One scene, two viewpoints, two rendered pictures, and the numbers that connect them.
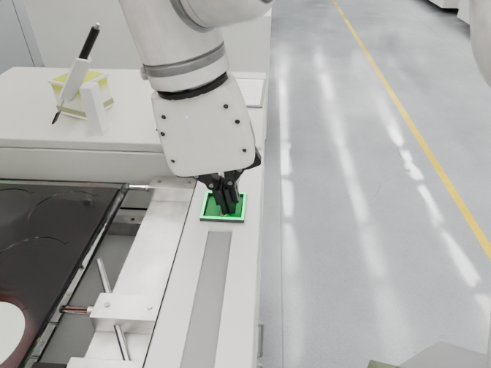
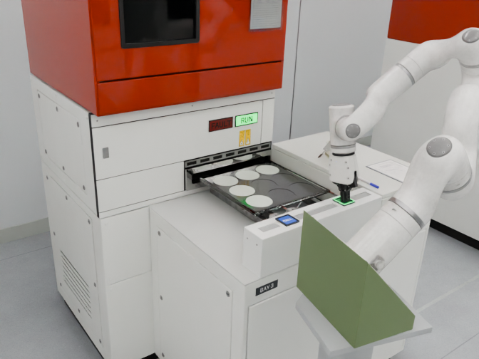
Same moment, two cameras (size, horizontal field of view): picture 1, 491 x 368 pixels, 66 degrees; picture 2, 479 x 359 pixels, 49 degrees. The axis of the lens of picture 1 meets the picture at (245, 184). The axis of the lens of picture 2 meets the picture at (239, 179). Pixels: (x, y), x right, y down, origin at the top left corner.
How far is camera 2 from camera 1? 1.44 m
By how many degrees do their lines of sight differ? 44
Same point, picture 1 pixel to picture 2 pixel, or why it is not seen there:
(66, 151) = (316, 169)
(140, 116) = not seen: hidden behind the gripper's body
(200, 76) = (340, 151)
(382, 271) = not seen: outside the picture
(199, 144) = (337, 171)
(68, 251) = (294, 196)
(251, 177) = (364, 200)
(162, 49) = (333, 141)
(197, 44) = (341, 142)
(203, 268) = (320, 208)
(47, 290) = (281, 201)
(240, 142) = (347, 174)
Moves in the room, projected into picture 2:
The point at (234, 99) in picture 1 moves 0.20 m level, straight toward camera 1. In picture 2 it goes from (348, 161) to (308, 176)
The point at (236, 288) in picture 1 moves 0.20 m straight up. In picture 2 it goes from (322, 214) to (328, 157)
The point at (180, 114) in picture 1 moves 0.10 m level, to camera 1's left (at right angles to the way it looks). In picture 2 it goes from (334, 160) to (313, 152)
